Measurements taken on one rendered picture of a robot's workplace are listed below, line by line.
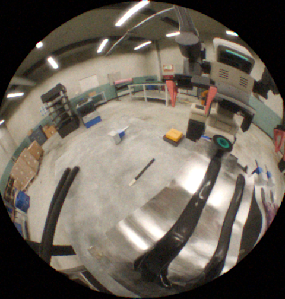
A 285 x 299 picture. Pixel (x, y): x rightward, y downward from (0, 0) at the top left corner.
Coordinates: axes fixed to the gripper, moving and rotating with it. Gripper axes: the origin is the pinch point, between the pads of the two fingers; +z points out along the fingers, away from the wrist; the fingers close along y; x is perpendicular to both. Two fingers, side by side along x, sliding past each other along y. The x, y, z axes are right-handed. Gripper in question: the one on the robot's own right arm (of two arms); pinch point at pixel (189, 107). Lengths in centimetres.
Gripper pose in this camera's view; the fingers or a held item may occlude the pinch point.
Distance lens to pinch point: 27.2
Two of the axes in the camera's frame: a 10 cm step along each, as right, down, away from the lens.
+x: 5.5, -2.6, 7.9
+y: 8.2, 3.2, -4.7
